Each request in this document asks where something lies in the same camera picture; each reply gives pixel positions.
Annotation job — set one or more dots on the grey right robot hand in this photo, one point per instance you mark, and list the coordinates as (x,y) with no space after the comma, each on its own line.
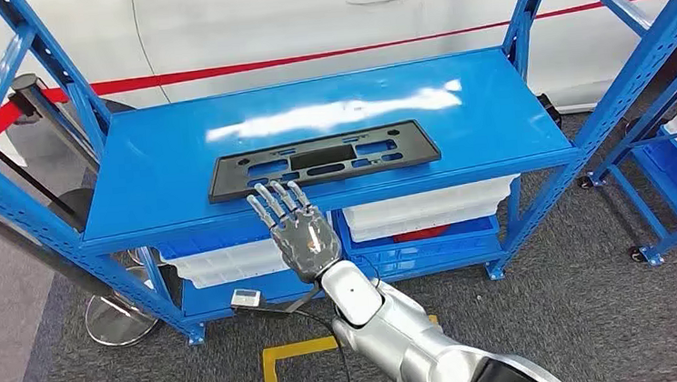
(309,240)

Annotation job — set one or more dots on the black plastic frame part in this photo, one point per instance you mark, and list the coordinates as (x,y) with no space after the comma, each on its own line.
(223,183)

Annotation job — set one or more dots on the blue metal shelf rack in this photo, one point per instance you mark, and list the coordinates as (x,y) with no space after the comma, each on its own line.
(161,167)
(649,253)

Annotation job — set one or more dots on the red item in crate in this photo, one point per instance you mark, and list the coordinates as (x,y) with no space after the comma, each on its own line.
(420,233)

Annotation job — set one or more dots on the stanchion with chrome base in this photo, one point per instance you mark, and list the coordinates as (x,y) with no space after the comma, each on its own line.
(119,322)

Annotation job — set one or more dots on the white car with red stripe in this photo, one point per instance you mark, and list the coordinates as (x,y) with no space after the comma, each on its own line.
(300,17)

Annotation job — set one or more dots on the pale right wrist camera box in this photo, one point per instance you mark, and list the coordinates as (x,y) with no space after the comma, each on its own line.
(245,298)

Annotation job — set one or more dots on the black stanchion post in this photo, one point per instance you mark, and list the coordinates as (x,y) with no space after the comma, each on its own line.
(25,87)

